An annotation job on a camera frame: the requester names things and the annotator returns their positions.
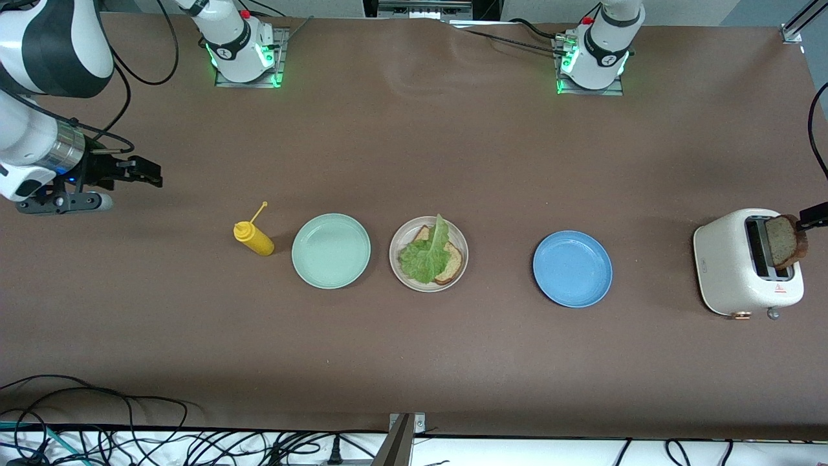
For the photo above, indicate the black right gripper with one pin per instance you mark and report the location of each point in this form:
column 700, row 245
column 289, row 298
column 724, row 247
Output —
column 101, row 169

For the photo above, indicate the yellow mustard squeeze bottle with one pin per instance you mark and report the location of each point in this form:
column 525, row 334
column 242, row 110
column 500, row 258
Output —
column 259, row 244

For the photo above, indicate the green lettuce leaf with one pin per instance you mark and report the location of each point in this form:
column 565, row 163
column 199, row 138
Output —
column 424, row 262

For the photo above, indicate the brown bread slice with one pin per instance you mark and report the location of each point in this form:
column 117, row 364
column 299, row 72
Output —
column 454, row 265
column 783, row 243

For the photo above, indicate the mint green plate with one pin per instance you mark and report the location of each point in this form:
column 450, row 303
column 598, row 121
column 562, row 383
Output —
column 331, row 252

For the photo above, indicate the blue plate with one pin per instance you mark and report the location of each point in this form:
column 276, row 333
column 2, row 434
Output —
column 572, row 268

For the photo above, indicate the beige plate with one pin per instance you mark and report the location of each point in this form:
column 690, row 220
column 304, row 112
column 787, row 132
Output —
column 461, row 239

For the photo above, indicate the cream white toaster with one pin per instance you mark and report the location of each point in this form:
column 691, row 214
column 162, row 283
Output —
column 721, row 265

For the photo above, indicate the brown table cover sheet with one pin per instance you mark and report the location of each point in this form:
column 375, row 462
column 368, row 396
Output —
column 414, row 162

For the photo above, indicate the black grey equipment box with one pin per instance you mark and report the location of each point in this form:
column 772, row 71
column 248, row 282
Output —
column 420, row 8

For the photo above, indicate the black power plug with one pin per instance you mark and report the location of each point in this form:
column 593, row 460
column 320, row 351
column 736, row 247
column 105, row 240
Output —
column 334, row 453

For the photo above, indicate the grey power strip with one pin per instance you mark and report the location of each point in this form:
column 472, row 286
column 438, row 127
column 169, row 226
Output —
column 356, row 462

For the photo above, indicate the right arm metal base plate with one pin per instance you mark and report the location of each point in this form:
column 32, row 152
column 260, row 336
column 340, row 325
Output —
column 282, row 65

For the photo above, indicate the aluminium frame rail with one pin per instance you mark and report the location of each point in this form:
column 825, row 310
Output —
column 794, row 27

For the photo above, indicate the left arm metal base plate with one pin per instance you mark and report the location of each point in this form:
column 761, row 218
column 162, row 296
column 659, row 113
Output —
column 601, row 92

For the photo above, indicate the grey metal bracket post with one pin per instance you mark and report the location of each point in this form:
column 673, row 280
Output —
column 398, row 446

